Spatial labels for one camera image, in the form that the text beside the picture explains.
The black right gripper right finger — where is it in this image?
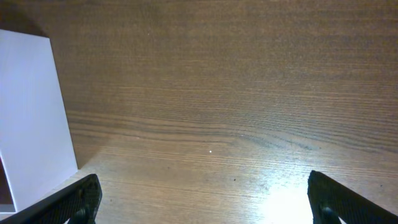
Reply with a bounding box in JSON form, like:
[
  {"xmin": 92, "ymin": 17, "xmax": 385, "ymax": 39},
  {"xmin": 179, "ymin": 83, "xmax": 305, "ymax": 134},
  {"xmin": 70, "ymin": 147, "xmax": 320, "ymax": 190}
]
[{"xmin": 307, "ymin": 170, "xmax": 397, "ymax": 224}]

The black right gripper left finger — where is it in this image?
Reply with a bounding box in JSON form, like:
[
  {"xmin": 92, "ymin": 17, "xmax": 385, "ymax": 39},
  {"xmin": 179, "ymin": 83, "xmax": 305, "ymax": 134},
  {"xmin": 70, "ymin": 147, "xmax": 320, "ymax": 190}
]
[{"xmin": 1, "ymin": 174, "xmax": 102, "ymax": 224}]

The white cardboard box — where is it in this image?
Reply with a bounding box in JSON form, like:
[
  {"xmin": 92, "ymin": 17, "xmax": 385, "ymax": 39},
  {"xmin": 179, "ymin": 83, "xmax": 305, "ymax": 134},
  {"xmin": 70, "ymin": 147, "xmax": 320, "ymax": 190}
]
[{"xmin": 1, "ymin": 30, "xmax": 78, "ymax": 214}]

